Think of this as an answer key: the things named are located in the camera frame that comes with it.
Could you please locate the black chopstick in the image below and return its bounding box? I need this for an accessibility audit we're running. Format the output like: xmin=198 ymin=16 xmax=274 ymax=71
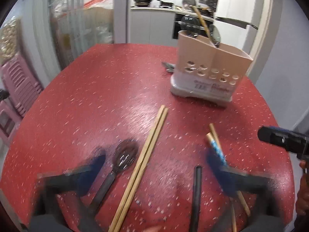
xmin=188 ymin=165 xmax=202 ymax=232

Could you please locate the spoon with dark handle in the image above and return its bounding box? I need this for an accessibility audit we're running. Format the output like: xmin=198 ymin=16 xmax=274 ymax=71
xmin=88 ymin=139 xmax=138 ymax=216

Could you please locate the plain bamboo chopstick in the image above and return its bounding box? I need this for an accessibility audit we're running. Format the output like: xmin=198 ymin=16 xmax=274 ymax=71
xmin=209 ymin=123 xmax=251 ymax=217

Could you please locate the person's right hand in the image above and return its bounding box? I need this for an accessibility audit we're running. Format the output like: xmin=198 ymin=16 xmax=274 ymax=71
xmin=295 ymin=173 xmax=309 ymax=216

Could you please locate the bamboo chopstick right of pair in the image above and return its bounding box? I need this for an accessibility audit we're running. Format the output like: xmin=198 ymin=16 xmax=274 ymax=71
xmin=113 ymin=107 xmax=169 ymax=232

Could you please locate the beige plastic cutlery holder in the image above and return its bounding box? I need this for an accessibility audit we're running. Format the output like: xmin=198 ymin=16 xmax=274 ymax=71
xmin=170 ymin=30 xmax=253 ymax=107

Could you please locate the pink plastic stool stack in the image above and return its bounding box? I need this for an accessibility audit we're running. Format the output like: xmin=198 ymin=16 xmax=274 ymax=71
xmin=1 ymin=52 xmax=43 ymax=117

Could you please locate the metal spoon in holder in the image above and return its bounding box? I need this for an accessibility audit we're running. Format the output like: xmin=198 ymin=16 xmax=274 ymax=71
xmin=209 ymin=24 xmax=221 ymax=48

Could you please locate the metal fork behind holder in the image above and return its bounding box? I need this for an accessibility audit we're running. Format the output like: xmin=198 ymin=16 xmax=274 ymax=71
xmin=161 ymin=62 xmax=175 ymax=73

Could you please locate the white refrigerator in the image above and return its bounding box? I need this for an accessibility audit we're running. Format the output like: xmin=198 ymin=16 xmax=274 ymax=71
xmin=214 ymin=0 xmax=264 ymax=53

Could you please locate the bag of peanuts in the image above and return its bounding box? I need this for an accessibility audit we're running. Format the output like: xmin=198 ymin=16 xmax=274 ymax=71
xmin=1 ymin=16 xmax=20 ymax=60

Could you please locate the glass sliding door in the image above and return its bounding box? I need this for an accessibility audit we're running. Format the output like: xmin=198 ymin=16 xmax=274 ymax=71
xmin=47 ymin=0 xmax=129 ymax=69

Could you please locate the patterned chopstick in holder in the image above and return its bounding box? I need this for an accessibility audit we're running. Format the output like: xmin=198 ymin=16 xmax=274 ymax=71
xmin=191 ymin=5 xmax=213 ymax=43

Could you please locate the black wok on stove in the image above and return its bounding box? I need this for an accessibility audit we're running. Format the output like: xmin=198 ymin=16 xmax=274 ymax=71
xmin=134 ymin=0 xmax=152 ymax=7

